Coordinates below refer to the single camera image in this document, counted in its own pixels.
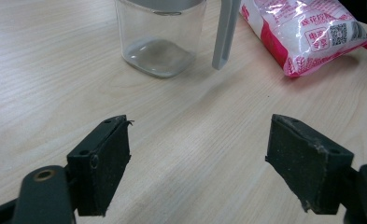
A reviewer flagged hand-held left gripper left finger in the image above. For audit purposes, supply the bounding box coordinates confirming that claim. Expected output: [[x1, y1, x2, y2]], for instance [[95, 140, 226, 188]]
[[66, 115, 132, 217]]

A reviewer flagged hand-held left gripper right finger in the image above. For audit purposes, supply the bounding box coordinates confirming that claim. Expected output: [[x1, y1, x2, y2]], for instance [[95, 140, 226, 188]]
[[264, 113, 355, 216]]

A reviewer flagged white and pink sugar bag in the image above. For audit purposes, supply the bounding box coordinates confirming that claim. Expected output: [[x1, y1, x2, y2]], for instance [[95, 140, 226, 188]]
[[238, 0, 367, 78]]

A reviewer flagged clear jar with grey lid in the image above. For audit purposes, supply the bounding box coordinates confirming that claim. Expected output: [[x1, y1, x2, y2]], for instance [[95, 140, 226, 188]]
[[114, 0, 243, 78]]

